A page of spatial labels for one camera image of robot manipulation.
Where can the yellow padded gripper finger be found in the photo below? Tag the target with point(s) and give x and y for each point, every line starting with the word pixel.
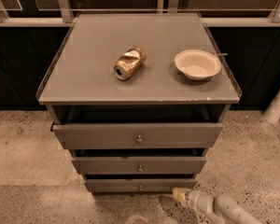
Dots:
pixel 180 194

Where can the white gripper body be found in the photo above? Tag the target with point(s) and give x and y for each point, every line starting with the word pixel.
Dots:
pixel 193 198

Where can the grey drawer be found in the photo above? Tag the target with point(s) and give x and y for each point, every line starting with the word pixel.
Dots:
pixel 138 183
pixel 138 126
pixel 138 161

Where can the grey drawer cabinet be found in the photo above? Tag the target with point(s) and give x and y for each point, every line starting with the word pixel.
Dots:
pixel 82 73

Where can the white paper bowl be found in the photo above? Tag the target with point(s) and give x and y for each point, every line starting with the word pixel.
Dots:
pixel 197 64

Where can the crushed gold soda can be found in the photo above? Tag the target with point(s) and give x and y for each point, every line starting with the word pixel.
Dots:
pixel 129 63

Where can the metal window railing frame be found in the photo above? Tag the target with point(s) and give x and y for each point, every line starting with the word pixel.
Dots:
pixel 213 13

